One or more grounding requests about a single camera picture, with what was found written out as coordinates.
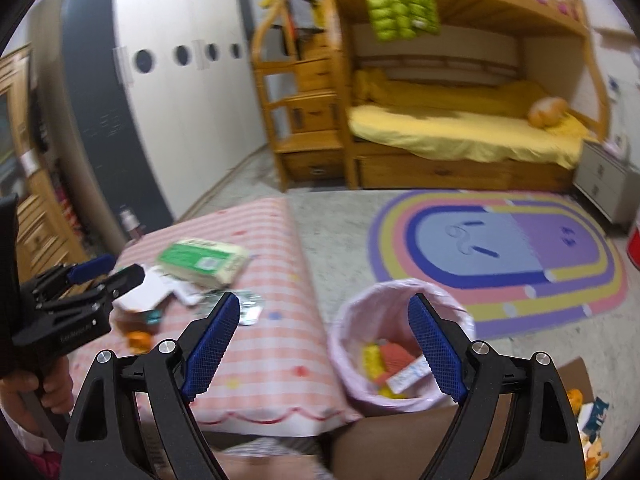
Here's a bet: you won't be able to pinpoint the cardboard box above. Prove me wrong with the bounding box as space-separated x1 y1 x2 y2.
555 357 612 463

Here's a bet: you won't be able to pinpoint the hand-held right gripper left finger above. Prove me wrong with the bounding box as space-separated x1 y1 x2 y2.
60 291 241 480

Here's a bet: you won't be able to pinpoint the wooden glass door cabinet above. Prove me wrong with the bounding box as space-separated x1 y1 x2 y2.
0 45 92 283

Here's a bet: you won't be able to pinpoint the red ribbed packet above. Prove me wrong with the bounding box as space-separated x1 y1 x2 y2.
377 340 418 376

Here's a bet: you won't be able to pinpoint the wooden stair drawer unit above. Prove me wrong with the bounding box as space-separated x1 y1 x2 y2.
250 0 351 192

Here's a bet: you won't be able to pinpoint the green puffer jacket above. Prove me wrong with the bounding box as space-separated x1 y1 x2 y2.
365 0 441 43

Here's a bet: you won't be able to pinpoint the jump rope with blue handles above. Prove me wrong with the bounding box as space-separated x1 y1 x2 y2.
446 224 507 257

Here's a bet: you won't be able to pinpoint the grey nightstand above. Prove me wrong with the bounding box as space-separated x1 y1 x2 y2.
572 141 636 227

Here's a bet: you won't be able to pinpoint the yellow bed sheet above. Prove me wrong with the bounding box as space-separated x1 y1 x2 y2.
347 67 601 170

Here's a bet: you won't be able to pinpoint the person's left forearm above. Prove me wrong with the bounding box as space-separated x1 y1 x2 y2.
0 407 63 480

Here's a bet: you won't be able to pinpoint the green yellow tissue pack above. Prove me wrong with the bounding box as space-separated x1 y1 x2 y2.
156 237 250 291

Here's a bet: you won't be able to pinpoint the pink checked tablecloth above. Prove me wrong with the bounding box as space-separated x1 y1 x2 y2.
70 197 362 437

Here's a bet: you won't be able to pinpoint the white grey wardrobe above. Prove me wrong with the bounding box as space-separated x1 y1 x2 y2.
60 0 262 243

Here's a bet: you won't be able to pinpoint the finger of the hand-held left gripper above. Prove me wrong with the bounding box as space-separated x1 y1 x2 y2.
20 254 119 306
37 263 146 317

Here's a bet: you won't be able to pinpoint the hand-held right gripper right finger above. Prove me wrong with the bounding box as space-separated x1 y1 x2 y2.
407 292 588 480

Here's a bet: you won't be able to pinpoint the silver blister pack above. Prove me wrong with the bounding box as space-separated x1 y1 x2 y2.
200 290 264 327

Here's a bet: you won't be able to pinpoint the pinkish brown cloth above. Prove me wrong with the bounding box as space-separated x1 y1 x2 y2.
327 395 506 480

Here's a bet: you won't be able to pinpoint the small white paper scrap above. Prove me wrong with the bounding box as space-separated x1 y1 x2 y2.
169 280 207 307

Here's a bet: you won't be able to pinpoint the person's left hand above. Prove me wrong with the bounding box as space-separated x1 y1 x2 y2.
0 355 75 421

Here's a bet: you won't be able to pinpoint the white printed wrapper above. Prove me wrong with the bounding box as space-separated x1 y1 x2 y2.
387 360 431 396

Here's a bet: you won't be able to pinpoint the rainbow oval rug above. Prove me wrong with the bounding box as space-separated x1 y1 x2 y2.
367 189 628 341

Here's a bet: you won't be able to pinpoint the wooden bunk bed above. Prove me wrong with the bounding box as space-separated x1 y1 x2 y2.
315 0 612 192

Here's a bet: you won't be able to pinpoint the yellow packet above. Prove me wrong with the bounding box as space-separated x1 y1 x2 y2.
362 344 396 399

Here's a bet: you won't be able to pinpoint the bin with pink bag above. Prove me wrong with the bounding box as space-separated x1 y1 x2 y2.
327 279 476 418

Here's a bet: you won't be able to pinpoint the orange plush toy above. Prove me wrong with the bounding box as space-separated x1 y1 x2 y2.
527 96 571 129

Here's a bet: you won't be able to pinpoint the colourful snack packets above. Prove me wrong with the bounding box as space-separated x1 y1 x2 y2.
570 389 612 461

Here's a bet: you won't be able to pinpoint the white paper sheet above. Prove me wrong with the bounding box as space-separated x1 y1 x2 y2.
112 265 173 313

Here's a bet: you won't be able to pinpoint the grey garment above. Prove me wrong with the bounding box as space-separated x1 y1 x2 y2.
285 0 327 35

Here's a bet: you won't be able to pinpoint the pink spray bottle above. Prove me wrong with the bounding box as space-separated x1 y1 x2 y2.
119 207 146 242

